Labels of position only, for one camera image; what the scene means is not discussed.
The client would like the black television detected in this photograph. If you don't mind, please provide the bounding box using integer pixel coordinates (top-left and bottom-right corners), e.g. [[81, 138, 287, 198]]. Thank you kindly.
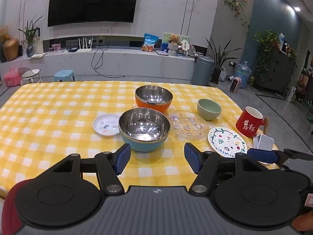
[[47, 0, 140, 27]]

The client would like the pink case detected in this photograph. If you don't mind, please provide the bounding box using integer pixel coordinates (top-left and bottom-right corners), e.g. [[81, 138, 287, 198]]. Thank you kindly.
[[4, 68, 22, 87]]

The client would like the white woven basket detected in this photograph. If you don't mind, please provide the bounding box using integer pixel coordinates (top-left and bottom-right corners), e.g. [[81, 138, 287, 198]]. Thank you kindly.
[[218, 67, 228, 82]]

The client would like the ivy plant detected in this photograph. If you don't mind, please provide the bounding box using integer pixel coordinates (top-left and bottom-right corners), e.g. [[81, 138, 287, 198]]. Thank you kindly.
[[253, 31, 280, 79]]

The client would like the grey trash can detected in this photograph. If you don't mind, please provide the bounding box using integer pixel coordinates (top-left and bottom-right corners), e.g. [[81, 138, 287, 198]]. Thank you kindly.
[[191, 54, 216, 87]]

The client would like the light blue stool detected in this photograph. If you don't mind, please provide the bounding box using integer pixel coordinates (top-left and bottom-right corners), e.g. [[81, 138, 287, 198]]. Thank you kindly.
[[54, 70, 75, 82]]

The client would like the blue vase with plant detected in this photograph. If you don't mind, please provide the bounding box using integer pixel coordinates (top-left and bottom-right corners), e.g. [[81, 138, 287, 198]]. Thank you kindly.
[[18, 15, 44, 58]]

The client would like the white router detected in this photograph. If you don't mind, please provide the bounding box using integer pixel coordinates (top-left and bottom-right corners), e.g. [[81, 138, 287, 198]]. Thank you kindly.
[[76, 37, 93, 53]]

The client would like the blue steel bowl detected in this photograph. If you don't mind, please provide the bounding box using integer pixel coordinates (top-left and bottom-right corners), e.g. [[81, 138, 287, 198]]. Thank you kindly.
[[118, 108, 171, 152]]

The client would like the black cable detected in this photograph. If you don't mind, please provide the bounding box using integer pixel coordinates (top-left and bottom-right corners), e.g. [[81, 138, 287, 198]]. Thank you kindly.
[[92, 45, 108, 75]]

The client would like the blue water jug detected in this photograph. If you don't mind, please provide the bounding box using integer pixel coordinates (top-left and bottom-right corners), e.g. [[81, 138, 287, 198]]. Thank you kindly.
[[233, 61, 252, 89]]

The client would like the red mug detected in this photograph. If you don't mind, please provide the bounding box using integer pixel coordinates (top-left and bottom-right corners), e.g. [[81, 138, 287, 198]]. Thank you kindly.
[[236, 106, 269, 138]]

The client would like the white low chair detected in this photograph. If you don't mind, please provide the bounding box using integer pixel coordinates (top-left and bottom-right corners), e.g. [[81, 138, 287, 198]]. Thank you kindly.
[[18, 67, 42, 85]]

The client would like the green ceramic bowl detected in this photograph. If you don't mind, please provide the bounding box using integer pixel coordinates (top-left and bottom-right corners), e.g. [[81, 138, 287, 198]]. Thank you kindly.
[[197, 99, 222, 121]]

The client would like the yellow checked tablecloth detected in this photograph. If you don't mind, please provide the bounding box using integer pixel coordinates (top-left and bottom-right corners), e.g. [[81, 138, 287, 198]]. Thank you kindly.
[[0, 81, 279, 199]]

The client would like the white marble TV console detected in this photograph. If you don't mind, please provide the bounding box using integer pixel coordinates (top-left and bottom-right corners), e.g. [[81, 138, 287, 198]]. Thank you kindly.
[[0, 35, 196, 84]]

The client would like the gold vase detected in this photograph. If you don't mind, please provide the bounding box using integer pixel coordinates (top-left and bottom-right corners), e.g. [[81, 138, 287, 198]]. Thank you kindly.
[[3, 38, 19, 61]]

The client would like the dried flower vase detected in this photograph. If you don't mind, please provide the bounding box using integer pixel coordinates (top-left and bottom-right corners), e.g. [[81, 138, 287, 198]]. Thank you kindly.
[[0, 26, 11, 63]]

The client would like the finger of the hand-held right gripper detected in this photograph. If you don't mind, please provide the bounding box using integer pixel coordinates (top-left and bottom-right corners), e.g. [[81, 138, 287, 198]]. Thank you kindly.
[[247, 148, 290, 164]]

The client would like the blue snack bag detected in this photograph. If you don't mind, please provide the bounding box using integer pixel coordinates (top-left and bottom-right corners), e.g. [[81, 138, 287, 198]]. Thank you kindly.
[[141, 33, 159, 52]]

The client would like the white phone stand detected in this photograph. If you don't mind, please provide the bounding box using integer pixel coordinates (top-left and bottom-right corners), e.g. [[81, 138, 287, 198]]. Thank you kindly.
[[253, 134, 279, 169]]

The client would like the green printed box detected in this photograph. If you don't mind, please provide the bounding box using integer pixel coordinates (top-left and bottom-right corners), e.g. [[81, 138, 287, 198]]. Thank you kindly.
[[163, 32, 190, 47]]

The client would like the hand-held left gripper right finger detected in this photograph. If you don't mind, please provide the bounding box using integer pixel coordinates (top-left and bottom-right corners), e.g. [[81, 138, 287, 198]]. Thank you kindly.
[[184, 142, 267, 193]]

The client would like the white painted plate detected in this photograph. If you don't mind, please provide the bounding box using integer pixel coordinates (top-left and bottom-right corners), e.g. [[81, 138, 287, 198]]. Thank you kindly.
[[208, 127, 248, 157]]

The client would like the clear glass plate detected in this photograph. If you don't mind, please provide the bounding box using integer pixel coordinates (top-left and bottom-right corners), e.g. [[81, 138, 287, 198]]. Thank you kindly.
[[168, 110, 209, 142]]

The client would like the tall potted plant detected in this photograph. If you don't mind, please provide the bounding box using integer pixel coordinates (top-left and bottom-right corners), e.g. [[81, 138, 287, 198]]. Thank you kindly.
[[205, 37, 235, 84]]

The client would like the small beige heater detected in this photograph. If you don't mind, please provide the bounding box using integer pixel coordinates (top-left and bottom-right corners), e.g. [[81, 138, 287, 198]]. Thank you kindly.
[[229, 77, 242, 93]]

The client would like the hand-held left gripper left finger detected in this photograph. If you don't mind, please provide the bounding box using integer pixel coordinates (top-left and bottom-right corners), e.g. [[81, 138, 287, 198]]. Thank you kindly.
[[49, 143, 132, 194]]

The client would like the teddy bear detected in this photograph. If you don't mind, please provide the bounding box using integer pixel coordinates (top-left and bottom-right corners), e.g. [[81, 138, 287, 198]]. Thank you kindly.
[[169, 35, 181, 55]]

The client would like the orange steel bowl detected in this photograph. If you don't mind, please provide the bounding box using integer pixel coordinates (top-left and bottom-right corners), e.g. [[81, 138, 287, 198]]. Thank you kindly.
[[135, 85, 173, 113]]

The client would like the small white printed plate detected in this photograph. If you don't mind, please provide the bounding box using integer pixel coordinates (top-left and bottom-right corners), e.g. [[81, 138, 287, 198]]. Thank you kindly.
[[92, 114, 122, 137]]

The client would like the hanging vine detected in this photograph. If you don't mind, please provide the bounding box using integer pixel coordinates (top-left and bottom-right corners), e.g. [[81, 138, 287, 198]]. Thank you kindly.
[[224, 0, 251, 27]]

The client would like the grey cabinet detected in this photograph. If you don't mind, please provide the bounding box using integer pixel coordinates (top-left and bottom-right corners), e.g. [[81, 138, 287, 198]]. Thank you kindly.
[[254, 48, 296, 95]]

